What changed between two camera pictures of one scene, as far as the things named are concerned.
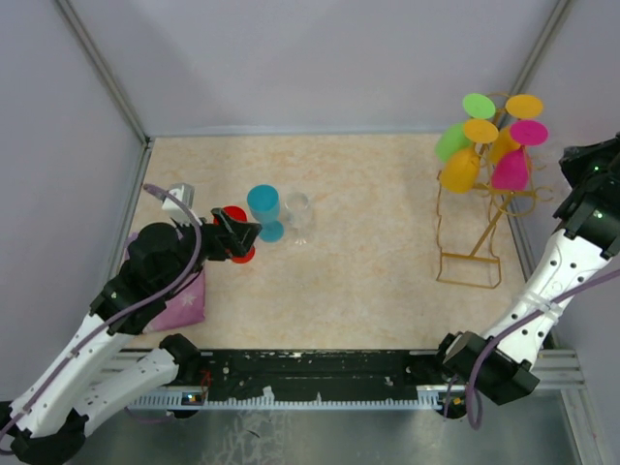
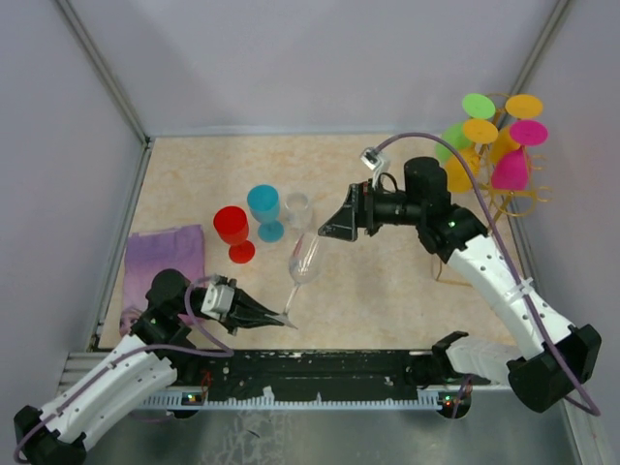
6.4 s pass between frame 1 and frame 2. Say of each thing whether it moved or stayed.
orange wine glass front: stayed
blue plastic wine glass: stayed
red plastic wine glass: stayed
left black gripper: moved
